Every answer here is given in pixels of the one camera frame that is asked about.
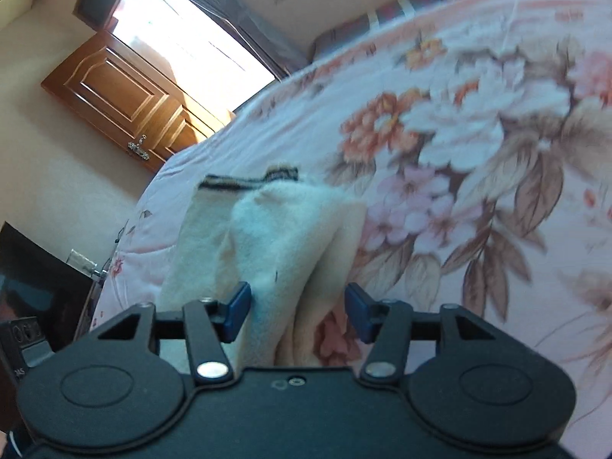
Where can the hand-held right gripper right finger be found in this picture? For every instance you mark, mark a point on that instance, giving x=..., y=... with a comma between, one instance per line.
x=359, y=311

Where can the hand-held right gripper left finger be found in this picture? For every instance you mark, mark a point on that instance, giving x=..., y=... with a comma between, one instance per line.
x=238, y=311

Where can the cream patterned knitted sweater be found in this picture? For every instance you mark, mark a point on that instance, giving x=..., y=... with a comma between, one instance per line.
x=287, y=229

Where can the clear glass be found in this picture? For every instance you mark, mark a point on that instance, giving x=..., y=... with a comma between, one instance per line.
x=83, y=262

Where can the pink floral bed sheet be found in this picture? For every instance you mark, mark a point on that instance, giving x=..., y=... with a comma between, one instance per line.
x=478, y=105

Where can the wooden door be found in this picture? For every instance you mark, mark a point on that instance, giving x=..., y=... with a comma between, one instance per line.
x=124, y=91

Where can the grey curtain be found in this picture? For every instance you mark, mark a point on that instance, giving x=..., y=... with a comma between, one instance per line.
x=248, y=14

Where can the striped mattress cover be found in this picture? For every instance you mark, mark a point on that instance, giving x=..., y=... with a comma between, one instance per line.
x=377, y=14

